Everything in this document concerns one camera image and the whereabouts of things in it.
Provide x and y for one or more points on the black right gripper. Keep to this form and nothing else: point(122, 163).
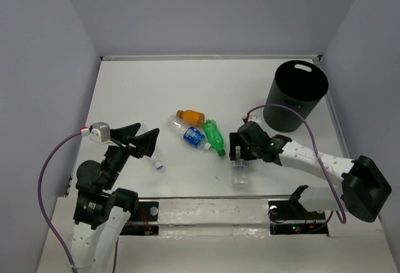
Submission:
point(236, 140)

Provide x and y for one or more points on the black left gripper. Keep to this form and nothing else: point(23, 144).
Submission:
point(145, 142)

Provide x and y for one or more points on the clear bottle white green label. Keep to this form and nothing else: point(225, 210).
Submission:
point(239, 170)

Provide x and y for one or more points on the clear bottle blue white cap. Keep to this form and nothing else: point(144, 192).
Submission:
point(156, 159)

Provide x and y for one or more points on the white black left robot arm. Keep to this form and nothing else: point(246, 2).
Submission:
point(101, 212)

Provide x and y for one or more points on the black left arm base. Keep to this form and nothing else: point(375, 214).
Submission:
point(144, 222)

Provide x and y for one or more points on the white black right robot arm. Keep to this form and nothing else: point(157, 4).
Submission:
point(355, 186)

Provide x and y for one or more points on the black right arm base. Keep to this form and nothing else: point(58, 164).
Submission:
point(288, 217)

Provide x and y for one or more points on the black round bin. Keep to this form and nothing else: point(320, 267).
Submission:
point(296, 89)

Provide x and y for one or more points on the green plastic bottle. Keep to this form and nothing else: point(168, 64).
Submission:
point(214, 136)

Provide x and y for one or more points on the clear bottle blue label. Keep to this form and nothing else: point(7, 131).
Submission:
point(189, 134)

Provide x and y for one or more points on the orange plastic bottle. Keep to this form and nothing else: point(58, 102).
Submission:
point(193, 118)

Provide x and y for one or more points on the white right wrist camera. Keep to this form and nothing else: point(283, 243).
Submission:
point(252, 118)

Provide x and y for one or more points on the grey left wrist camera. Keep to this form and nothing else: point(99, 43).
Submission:
point(98, 132)

